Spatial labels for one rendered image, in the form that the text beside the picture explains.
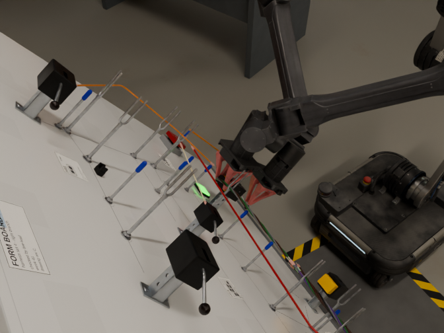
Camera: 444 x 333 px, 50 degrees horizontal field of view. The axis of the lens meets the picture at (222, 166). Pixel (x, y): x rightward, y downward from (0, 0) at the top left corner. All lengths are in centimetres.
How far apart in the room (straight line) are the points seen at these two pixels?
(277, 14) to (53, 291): 100
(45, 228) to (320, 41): 348
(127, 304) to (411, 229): 196
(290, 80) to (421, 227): 135
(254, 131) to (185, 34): 295
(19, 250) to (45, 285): 5
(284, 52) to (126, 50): 258
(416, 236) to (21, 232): 205
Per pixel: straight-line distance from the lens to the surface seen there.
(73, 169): 76
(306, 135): 125
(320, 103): 106
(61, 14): 434
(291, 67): 129
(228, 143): 115
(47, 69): 79
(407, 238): 238
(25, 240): 54
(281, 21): 133
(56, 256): 55
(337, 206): 234
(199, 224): 87
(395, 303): 246
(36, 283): 50
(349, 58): 379
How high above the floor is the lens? 207
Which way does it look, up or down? 47 degrees down
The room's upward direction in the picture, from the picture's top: 1 degrees clockwise
